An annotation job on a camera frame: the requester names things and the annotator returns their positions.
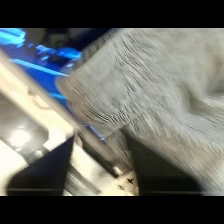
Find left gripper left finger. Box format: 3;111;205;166
6;135;75;197

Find silver frame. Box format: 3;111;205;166
0;49;140;197

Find grey garment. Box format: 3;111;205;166
55;28;224;197

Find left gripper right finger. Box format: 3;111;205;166
125;130;203;197

